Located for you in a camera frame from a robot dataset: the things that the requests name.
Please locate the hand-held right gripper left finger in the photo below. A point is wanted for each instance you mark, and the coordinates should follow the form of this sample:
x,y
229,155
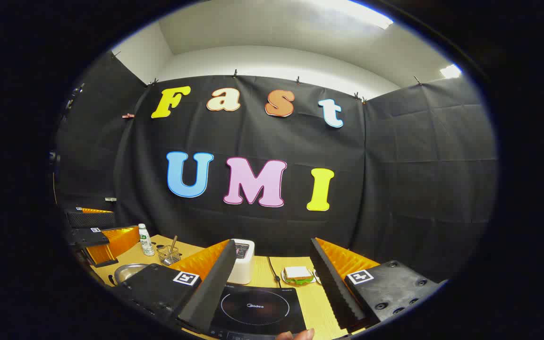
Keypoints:
x,y
215,283

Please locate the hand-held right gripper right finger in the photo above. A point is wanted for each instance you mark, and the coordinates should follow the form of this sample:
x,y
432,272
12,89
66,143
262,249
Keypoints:
x,y
333,288

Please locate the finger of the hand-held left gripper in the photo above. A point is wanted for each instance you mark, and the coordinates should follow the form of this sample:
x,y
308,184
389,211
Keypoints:
x,y
90,219
85,237

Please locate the black induction cooktop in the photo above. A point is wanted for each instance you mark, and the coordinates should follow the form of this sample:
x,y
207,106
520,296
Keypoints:
x,y
258,311

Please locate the stainless steel pot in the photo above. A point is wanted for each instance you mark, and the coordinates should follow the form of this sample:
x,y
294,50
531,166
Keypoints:
x,y
128,272

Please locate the white toaster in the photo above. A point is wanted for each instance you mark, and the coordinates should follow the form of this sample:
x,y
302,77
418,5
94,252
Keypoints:
x,y
243,269

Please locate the sandwich with lettuce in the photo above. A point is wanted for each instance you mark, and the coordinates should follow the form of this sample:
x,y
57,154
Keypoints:
x,y
298,274

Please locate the white sandwich plate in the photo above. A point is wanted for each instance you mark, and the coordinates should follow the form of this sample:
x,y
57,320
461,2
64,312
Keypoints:
x,y
283,277

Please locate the white bottle green label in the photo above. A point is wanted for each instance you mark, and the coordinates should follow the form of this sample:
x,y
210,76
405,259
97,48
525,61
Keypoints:
x,y
147,243

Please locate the black backdrop cloth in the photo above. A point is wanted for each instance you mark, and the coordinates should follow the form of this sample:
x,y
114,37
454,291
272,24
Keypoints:
x,y
395,179

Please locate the small ceiling light panel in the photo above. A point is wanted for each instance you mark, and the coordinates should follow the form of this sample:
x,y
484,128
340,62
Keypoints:
x,y
450,71

